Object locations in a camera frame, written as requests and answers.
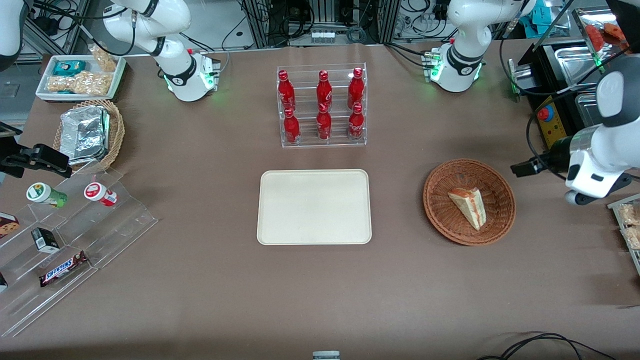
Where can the small clear snack bag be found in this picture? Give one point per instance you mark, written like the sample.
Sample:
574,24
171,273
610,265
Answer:
105,59

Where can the silver bracket with green light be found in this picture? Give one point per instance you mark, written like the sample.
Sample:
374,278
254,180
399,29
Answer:
517,80

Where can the white rectangular snack tray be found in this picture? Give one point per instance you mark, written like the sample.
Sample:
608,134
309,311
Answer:
47,95

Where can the silver foil pack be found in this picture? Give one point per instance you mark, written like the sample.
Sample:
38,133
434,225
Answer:
85,134

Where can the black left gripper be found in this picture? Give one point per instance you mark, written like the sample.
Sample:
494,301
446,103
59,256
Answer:
556,155

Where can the teal snack packet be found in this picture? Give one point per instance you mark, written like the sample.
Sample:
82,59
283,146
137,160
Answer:
69,67

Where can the cream plastic tray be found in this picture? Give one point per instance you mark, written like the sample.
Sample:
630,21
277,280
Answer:
314,207

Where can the green lid yogurt cup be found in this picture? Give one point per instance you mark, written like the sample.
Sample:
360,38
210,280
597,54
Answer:
44,194

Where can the teal paper box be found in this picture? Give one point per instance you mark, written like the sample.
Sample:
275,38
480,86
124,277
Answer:
536,17

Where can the triangular sandwich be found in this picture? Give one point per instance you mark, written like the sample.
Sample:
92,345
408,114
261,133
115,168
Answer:
469,206

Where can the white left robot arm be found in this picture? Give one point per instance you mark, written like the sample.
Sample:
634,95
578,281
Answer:
461,30

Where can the small black carton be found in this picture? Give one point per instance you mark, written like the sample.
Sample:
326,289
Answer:
46,240

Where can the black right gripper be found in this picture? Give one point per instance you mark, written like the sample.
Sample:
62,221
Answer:
10,159

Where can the brown wicker basket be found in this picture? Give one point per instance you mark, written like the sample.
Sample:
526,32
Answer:
440,210

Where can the orange red food pack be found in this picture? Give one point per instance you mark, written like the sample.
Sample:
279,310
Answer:
605,34

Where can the Snickers chocolate bar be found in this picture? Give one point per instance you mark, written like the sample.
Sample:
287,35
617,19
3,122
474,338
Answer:
64,269

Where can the silver metal tray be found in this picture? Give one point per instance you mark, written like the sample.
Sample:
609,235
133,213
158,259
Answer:
580,65

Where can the small grey white device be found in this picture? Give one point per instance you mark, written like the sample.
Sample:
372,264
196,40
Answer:
326,355

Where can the red lid yogurt cup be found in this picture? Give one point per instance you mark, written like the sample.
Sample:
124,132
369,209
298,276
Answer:
99,193

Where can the light wicker basket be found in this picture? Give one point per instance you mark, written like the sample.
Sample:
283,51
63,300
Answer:
116,132

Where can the clear acrylic stepped stand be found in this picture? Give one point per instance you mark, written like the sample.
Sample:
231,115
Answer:
115,220

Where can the brown cookie box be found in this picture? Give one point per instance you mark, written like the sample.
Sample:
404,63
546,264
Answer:
8,225

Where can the red cola bottle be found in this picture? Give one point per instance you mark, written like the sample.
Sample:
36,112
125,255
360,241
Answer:
323,126
324,90
291,129
356,125
355,87
285,90

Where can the clear acrylic bottle rack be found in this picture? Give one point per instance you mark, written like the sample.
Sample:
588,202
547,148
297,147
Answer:
321,142

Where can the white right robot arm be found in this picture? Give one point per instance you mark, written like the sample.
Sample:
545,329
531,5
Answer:
150,25

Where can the large clear peanut bag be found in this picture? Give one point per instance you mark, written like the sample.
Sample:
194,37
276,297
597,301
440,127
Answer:
80,83

